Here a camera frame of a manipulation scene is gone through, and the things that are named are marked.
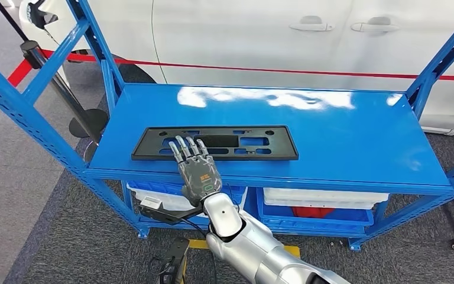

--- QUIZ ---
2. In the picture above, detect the red object in crate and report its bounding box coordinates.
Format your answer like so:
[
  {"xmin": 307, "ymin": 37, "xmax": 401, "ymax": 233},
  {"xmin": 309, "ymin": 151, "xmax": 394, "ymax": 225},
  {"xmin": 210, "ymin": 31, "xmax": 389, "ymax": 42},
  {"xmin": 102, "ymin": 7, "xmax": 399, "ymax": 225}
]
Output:
[{"xmin": 291, "ymin": 206, "xmax": 335, "ymax": 219}]

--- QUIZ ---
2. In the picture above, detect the blue metal shelf rack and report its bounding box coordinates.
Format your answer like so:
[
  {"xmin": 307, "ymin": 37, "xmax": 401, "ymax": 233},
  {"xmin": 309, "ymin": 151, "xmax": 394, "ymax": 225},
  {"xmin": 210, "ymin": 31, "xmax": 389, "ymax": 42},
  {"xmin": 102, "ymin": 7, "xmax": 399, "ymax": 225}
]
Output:
[{"xmin": 0, "ymin": 0, "xmax": 454, "ymax": 251}]

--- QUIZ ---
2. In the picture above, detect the black thin pole stand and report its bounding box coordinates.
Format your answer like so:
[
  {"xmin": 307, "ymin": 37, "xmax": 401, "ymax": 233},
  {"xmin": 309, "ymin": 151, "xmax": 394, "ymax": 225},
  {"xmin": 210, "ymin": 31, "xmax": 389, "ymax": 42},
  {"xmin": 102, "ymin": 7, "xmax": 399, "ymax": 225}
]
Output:
[{"xmin": 0, "ymin": 0, "xmax": 109, "ymax": 138}]

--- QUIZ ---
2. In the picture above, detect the black right camera bracket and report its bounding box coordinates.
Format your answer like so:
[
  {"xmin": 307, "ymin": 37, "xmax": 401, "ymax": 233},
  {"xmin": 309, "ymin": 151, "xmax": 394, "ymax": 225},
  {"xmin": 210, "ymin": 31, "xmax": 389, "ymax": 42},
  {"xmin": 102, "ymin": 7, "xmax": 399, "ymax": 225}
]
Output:
[{"xmin": 140, "ymin": 205, "xmax": 206, "ymax": 226}]

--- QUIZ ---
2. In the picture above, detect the chrome stanchion post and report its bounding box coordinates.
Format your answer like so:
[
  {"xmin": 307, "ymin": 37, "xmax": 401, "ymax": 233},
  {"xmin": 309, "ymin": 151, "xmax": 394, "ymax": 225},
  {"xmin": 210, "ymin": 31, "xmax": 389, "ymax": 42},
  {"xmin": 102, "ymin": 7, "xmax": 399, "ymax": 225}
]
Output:
[{"xmin": 18, "ymin": 39, "xmax": 105, "ymax": 162}]

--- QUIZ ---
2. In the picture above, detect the black plastic plate frame part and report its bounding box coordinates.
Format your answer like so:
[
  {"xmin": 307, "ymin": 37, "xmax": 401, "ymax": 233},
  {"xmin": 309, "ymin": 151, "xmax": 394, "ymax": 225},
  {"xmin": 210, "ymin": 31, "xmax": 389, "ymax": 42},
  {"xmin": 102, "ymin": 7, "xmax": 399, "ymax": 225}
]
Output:
[{"xmin": 131, "ymin": 125, "xmax": 300, "ymax": 162}]

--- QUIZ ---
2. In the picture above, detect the short red barrier belt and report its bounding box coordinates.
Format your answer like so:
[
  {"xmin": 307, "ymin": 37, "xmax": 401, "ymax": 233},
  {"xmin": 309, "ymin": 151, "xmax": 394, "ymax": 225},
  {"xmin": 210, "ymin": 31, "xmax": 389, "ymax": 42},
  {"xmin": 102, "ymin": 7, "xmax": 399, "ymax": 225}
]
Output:
[{"xmin": 0, "ymin": 59, "xmax": 33, "ymax": 131}]

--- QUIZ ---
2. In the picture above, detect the black left camera bracket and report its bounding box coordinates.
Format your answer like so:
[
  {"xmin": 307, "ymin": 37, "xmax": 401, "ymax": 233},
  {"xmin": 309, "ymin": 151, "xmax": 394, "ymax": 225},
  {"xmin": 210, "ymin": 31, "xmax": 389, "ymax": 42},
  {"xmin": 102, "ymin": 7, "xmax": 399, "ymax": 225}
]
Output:
[{"xmin": 148, "ymin": 237, "xmax": 190, "ymax": 284}]

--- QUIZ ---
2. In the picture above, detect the black camera bracket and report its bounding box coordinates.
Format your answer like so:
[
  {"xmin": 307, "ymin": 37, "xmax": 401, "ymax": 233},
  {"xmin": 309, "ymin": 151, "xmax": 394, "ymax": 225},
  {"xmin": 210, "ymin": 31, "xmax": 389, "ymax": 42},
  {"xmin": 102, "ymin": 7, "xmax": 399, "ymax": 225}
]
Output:
[
  {"xmin": 140, "ymin": 205, "xmax": 206, "ymax": 226},
  {"xmin": 148, "ymin": 237, "xmax": 190, "ymax": 284}
]

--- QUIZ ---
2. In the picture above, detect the long red barrier belt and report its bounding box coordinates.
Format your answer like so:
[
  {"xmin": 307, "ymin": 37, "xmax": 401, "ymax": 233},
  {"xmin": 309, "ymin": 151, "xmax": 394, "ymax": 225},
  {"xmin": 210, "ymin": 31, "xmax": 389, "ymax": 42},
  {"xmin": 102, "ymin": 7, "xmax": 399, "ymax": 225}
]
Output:
[{"xmin": 41, "ymin": 49, "xmax": 454, "ymax": 82}]

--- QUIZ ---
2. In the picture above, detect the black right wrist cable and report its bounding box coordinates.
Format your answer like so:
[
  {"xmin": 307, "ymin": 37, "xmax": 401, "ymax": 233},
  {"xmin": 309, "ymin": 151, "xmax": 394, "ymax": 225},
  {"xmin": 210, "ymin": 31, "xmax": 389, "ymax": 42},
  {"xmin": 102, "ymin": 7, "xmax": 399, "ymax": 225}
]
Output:
[{"xmin": 180, "ymin": 217, "xmax": 218, "ymax": 284}]

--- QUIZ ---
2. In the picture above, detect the white car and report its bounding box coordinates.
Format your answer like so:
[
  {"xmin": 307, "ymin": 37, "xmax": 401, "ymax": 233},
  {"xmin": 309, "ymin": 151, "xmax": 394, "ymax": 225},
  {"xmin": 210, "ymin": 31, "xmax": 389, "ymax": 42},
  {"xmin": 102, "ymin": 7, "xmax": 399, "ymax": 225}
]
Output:
[{"xmin": 17, "ymin": 0, "xmax": 454, "ymax": 136}]

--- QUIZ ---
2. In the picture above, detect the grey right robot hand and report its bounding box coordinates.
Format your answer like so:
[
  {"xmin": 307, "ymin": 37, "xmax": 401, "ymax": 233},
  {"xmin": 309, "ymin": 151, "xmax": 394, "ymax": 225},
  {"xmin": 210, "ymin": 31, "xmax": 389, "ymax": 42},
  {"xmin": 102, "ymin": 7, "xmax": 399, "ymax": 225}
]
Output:
[{"xmin": 167, "ymin": 135, "xmax": 224, "ymax": 208}]

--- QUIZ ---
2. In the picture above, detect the white car door handle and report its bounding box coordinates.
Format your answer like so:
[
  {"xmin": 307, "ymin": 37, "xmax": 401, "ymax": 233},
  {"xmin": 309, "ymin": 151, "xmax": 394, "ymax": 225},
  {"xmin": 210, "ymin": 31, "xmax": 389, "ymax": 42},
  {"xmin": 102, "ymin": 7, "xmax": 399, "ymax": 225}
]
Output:
[
  {"xmin": 288, "ymin": 15, "xmax": 335, "ymax": 32},
  {"xmin": 350, "ymin": 16, "xmax": 401, "ymax": 33}
]

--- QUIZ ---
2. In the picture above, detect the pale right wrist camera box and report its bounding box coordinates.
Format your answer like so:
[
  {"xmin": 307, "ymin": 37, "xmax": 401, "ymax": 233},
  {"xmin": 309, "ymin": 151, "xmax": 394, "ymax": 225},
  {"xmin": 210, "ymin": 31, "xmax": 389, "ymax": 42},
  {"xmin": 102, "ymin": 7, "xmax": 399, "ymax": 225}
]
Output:
[{"xmin": 138, "ymin": 196, "xmax": 163, "ymax": 212}]

